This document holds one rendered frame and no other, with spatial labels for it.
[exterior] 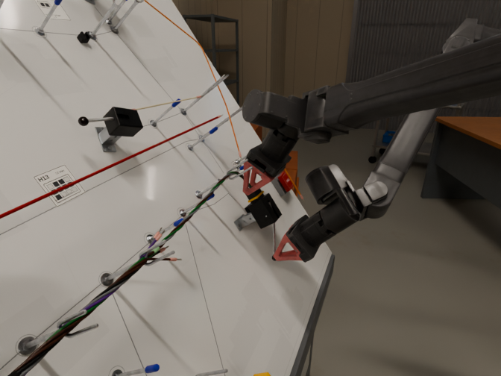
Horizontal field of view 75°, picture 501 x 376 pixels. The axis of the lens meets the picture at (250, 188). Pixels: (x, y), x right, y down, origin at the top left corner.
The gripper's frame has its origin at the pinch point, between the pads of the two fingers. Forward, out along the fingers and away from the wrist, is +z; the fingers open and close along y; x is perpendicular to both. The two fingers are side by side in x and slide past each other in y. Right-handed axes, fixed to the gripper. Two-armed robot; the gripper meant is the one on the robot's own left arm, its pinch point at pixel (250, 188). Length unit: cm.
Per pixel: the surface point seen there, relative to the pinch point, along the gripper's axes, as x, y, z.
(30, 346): -3.3, 45.0, 6.1
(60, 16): -43.8, 13.1, -12.1
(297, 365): 29.6, 9.9, 21.2
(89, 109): -27.1, 19.3, -4.2
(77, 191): -16.1, 29.5, 1.1
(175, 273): 0.9, 22.8, 8.7
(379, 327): 88, -105, 80
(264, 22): -196, -460, 11
